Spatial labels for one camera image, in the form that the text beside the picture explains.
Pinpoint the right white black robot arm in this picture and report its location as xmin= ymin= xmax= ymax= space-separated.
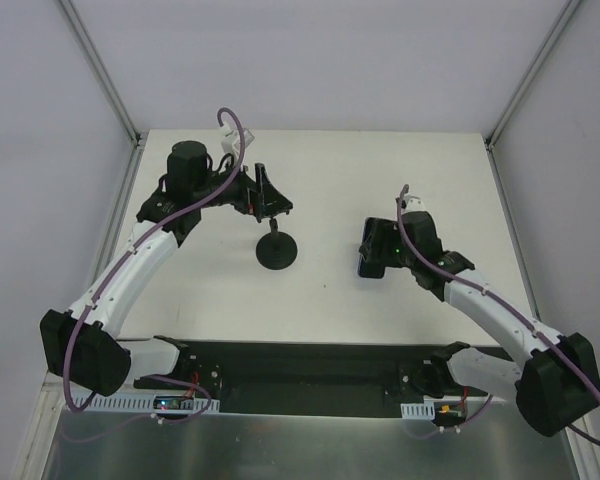
xmin=358 ymin=211 xmax=600 ymax=436

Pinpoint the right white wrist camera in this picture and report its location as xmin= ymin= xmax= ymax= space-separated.
xmin=396 ymin=193 xmax=427 ymax=215

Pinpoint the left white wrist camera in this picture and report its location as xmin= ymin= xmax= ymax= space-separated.
xmin=219 ymin=125 xmax=255 ymax=158

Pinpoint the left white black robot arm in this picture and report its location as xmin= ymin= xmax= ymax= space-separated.
xmin=40 ymin=141 xmax=293 ymax=397

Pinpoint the blue cased smartphone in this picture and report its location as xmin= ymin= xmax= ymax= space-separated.
xmin=357 ymin=217 xmax=385 ymax=280

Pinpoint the left aluminium frame post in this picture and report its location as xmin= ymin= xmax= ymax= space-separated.
xmin=54 ymin=0 xmax=141 ymax=146

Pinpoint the right orange connector board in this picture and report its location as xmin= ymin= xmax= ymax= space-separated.
xmin=436 ymin=403 xmax=466 ymax=418

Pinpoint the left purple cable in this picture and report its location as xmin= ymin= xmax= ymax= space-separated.
xmin=59 ymin=107 xmax=244 ymax=444

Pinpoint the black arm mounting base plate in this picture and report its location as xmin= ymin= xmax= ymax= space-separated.
xmin=133 ymin=341 xmax=485 ymax=418

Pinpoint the right white slotted cable duct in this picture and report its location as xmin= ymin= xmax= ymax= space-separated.
xmin=400 ymin=401 xmax=436 ymax=421

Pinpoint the purple cable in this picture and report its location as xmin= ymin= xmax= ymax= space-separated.
xmin=397 ymin=184 xmax=600 ymax=449
xmin=59 ymin=107 xmax=244 ymax=444

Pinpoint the left white slotted cable duct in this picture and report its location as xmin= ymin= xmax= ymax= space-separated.
xmin=86 ymin=393 xmax=220 ymax=415

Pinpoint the black phone stand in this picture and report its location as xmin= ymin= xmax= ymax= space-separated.
xmin=256 ymin=218 xmax=298 ymax=271

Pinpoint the white slotted cable duct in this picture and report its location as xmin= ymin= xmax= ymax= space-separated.
xmin=400 ymin=401 xmax=436 ymax=421
xmin=86 ymin=393 xmax=220 ymax=415

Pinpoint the right aluminium frame post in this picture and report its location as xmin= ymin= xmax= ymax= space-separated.
xmin=485 ymin=0 xmax=586 ymax=152

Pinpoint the aluminium frame post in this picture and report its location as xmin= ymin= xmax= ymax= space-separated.
xmin=54 ymin=0 xmax=141 ymax=146
xmin=485 ymin=0 xmax=586 ymax=152

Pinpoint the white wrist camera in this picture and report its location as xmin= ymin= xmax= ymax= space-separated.
xmin=396 ymin=193 xmax=427 ymax=215
xmin=219 ymin=125 xmax=255 ymax=158

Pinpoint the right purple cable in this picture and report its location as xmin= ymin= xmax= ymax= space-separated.
xmin=397 ymin=184 xmax=600 ymax=449

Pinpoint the left green lit circuit board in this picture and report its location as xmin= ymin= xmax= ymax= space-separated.
xmin=153 ymin=395 xmax=194 ymax=411

